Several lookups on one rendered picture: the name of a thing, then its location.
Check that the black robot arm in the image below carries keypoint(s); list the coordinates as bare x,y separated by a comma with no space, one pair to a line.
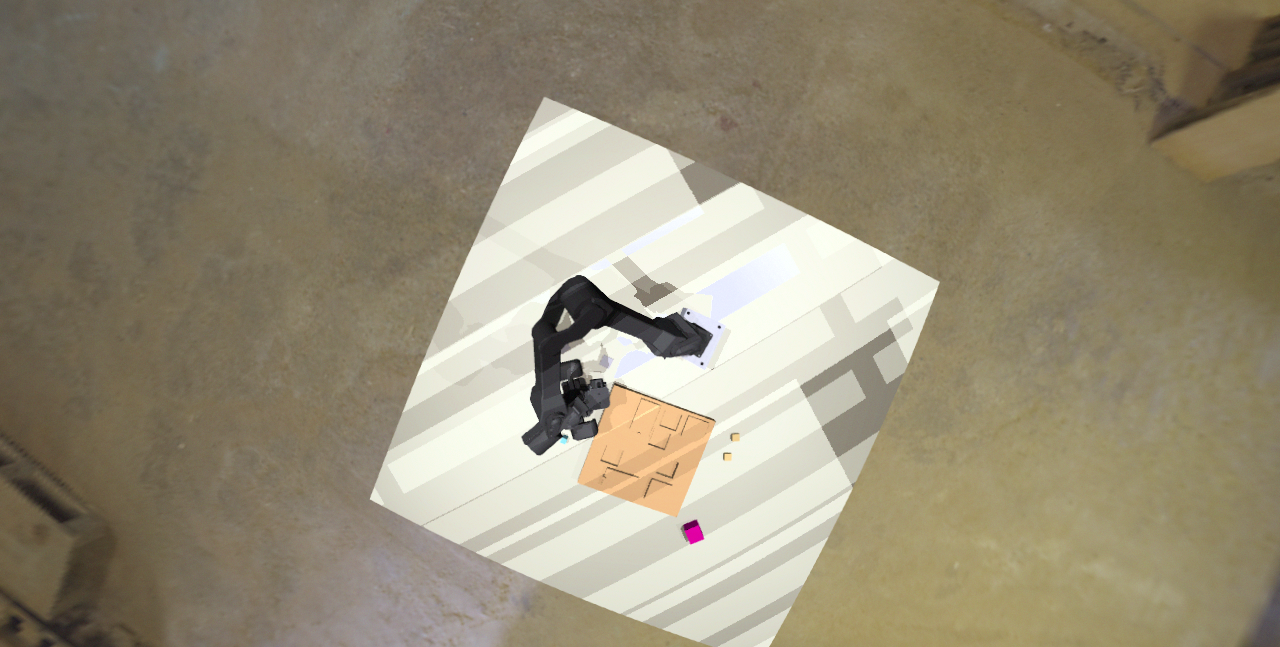
590,308

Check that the magenta cube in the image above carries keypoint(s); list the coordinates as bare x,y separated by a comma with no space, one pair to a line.
693,531

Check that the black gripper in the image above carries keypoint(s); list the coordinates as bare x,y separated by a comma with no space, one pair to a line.
569,370

